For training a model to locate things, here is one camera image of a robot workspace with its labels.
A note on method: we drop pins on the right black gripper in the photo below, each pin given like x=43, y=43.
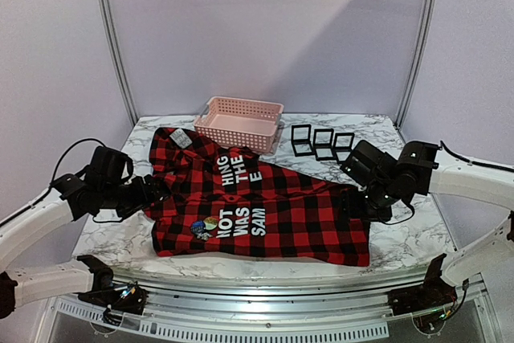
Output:
x=362, y=201

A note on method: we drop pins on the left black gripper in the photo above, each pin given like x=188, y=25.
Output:
x=144, y=198

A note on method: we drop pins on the red black plaid shirt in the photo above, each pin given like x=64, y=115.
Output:
x=263, y=210

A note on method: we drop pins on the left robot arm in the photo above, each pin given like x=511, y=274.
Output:
x=106, y=183

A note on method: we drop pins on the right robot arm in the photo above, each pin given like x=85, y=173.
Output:
x=424, y=168

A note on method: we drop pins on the black display box right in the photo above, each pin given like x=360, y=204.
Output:
x=342, y=145

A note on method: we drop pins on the black display box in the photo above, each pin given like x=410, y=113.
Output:
x=301, y=140
x=322, y=144
x=342, y=145

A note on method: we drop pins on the black display box middle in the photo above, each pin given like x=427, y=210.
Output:
x=322, y=144

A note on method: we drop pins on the black display box left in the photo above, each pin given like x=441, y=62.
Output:
x=301, y=140

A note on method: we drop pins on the pink plastic basket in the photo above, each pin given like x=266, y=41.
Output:
x=235, y=122

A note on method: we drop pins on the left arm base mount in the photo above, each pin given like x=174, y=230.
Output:
x=117, y=299

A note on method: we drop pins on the aluminium front rail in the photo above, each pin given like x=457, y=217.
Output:
x=339, y=310

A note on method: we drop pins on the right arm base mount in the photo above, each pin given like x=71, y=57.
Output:
x=434, y=295

